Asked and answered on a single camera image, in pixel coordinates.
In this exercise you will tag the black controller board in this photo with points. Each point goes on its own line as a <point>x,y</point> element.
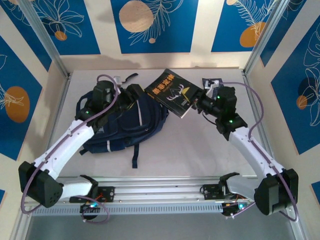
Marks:
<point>230,210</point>
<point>86,208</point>

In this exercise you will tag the blue poster beige circle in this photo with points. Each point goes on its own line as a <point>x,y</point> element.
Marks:
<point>175,30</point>

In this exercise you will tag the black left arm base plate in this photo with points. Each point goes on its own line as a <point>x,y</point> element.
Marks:
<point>108,192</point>

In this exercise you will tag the aluminium frame rails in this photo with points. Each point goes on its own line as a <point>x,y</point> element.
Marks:
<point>155,192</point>

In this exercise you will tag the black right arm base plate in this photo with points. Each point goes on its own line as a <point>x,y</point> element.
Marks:
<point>207,193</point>

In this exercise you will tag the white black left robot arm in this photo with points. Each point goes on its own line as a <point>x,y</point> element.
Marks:
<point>67,147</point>

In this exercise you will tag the aluminium side rail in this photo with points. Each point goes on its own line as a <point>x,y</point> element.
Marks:
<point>60,105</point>
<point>252,100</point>

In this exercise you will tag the black book yellow title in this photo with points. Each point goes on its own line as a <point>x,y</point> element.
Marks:
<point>170,92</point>

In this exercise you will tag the blue floral wall poster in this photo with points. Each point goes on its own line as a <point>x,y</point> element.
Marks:
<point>279,37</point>
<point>316,190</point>
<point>2,197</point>
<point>15,75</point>
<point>295,100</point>
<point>82,30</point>
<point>230,25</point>
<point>31,37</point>

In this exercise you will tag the aluminium frame post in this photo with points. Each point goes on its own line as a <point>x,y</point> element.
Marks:
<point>46,37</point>
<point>267,37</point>

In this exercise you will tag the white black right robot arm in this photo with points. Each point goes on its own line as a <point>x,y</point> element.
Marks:
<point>252,152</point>

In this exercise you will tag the navy blue backpack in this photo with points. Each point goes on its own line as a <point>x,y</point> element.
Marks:
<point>140,125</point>

